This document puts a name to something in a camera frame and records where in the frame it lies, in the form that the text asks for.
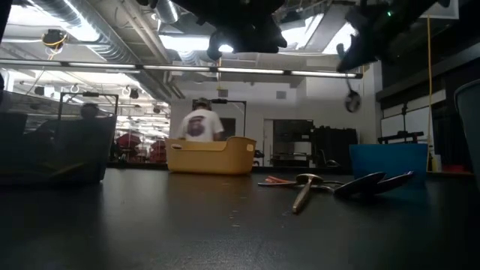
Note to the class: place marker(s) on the whiteboard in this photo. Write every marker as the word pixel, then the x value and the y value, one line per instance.
pixel 416 120

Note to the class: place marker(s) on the yellow plastic bin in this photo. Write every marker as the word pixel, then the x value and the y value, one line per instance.
pixel 210 161

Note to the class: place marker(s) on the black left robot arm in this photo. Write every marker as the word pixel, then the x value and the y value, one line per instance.
pixel 225 7

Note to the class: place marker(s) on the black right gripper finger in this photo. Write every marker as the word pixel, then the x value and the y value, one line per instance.
pixel 358 52

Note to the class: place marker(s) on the grey-blue plastic bin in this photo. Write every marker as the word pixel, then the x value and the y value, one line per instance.
pixel 470 131

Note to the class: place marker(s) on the black desk stand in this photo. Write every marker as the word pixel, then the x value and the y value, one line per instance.
pixel 401 135

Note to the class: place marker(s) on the gold metal spoon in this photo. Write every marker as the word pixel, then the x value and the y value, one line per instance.
pixel 302 198

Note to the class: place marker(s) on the white ceiling box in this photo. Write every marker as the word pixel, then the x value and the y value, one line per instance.
pixel 446 9

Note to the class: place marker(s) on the long light bar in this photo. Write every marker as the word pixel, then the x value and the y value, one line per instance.
pixel 180 68

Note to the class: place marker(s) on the black tripod stand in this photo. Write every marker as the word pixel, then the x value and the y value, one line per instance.
pixel 404 116

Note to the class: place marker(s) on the bright blue plastic bin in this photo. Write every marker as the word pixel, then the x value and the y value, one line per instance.
pixel 390 161

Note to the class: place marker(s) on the black rig frame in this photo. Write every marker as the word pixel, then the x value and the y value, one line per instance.
pixel 232 101
pixel 90 94

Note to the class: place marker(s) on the black shelf unit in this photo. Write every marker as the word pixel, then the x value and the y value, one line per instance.
pixel 292 131

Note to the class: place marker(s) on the red tool chest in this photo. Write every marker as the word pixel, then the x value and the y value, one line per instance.
pixel 129 144

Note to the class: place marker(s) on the black cabinet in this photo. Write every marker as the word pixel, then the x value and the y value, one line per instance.
pixel 333 146

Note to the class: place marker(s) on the silver ventilation duct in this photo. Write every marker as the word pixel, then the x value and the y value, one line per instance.
pixel 112 48

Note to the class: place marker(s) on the person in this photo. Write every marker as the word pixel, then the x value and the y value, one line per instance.
pixel 200 125
pixel 89 110

